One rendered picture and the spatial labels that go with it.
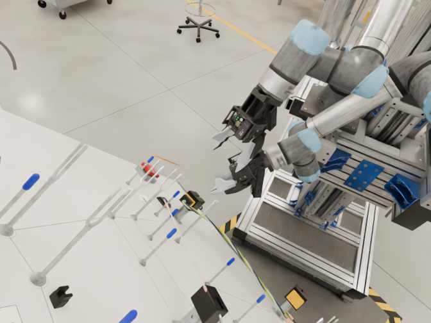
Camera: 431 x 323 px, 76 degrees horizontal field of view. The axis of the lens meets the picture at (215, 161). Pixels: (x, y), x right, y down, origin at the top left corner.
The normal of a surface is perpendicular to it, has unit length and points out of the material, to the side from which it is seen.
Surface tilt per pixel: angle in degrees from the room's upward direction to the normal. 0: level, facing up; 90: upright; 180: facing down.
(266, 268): 0
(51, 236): 54
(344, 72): 64
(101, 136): 0
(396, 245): 0
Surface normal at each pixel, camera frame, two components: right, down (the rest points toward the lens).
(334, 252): 0.12, -0.63
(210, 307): -0.54, -0.46
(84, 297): 0.70, -0.71
